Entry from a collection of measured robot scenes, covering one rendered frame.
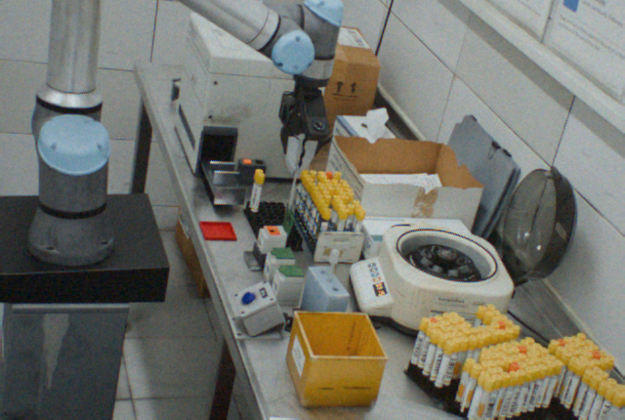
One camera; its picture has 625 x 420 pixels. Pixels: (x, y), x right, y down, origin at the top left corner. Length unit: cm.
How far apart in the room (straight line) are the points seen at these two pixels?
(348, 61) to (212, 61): 59
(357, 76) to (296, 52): 102
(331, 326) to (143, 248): 39
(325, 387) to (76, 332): 48
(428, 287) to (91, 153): 65
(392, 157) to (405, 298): 59
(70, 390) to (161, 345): 137
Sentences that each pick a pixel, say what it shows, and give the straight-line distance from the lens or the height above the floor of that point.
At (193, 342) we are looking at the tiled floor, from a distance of 347.
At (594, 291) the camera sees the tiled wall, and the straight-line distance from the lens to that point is 214.
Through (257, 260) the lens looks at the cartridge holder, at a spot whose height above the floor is 89.
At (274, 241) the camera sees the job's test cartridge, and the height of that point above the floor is 94.
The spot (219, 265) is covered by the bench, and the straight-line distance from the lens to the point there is 215.
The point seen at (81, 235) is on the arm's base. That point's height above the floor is 100.
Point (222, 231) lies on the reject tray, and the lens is 227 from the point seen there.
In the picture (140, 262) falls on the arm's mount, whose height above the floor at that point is 95.
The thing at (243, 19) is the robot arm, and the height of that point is 141.
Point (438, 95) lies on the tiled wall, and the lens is 277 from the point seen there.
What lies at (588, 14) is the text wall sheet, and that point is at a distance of 220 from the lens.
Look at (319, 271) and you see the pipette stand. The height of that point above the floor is 97.
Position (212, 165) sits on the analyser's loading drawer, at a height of 94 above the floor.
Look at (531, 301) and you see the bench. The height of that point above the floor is 88.
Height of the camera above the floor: 195
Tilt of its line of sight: 25 degrees down
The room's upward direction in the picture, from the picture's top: 12 degrees clockwise
